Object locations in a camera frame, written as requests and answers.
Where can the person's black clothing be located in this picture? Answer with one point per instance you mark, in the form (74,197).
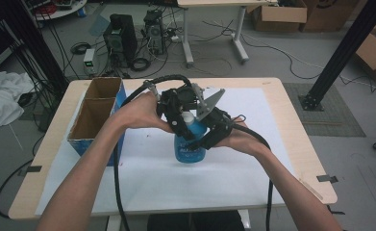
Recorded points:
(195,223)

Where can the person's left hand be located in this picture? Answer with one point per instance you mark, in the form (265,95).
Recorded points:
(140,112)

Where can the person's right hand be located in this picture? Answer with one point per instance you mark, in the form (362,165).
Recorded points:
(243,142)

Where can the blue cardboard box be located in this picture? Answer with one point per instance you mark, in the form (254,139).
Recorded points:
(92,118)

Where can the tall cardboard box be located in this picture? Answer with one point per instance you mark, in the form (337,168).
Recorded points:
(330,14)

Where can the blue bottle with white cap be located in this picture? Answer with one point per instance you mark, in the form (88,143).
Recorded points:
(188,150)

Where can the white-legged wooden desk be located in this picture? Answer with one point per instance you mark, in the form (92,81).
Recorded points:
(240,32)

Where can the open-frame computer case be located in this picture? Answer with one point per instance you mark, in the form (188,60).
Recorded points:
(154,32)

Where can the small white power supply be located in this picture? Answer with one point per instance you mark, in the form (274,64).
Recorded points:
(89,61)

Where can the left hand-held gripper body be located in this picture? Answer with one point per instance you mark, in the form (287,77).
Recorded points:
(176,99)

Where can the black tape piece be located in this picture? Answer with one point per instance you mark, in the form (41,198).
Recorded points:
(30,169)
(326,178)

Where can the open cardboard box with items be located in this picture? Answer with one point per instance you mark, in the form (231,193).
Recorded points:
(374,54)

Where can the white table mat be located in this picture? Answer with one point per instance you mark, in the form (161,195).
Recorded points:
(176,186)

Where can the grey floor mat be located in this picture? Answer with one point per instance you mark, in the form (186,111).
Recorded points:
(336,118)

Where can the wide cardboard box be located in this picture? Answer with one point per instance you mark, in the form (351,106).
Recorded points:
(278,17)

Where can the white table leg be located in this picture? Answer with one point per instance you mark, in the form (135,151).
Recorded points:
(245,218)
(113,223)

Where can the round white table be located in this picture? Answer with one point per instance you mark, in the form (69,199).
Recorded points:
(63,12)

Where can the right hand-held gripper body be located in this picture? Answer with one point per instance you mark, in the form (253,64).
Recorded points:
(220,123)

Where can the black metal post with base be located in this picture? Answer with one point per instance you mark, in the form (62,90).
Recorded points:
(342,54)

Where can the black computer tower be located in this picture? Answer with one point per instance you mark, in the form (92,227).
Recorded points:
(124,35)

